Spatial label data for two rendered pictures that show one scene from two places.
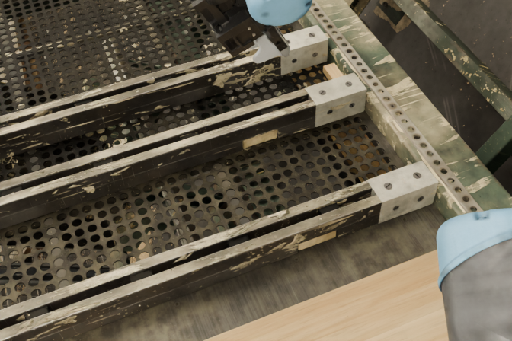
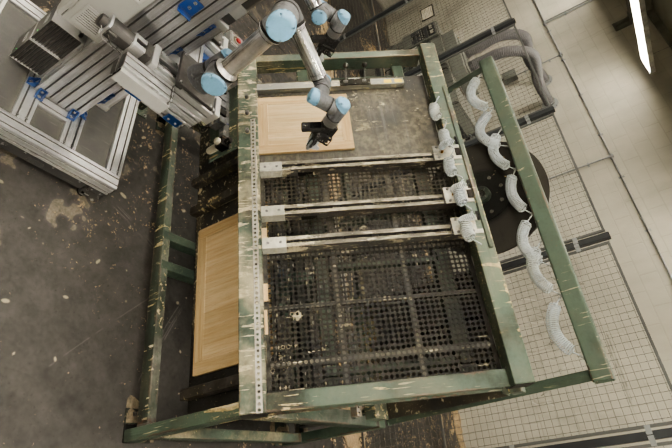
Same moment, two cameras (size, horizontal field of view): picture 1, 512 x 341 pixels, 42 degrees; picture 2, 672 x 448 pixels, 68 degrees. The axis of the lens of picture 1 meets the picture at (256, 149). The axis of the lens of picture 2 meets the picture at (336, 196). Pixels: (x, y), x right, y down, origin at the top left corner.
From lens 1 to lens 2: 2.66 m
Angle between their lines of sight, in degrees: 73
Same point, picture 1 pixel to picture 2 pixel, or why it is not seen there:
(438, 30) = (155, 339)
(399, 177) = (271, 167)
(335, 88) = (272, 210)
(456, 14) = (124, 369)
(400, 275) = (285, 149)
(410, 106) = (247, 198)
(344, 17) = (245, 256)
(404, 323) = (291, 137)
